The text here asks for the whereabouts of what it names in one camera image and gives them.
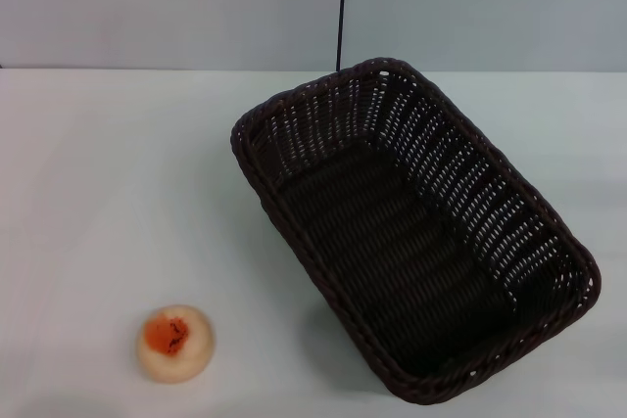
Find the dark brown woven basket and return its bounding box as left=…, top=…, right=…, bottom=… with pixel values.
left=228, top=57, right=603, bottom=398

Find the peach bun with orange centre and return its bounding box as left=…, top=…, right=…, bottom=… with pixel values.
left=135, top=303, right=217, bottom=384

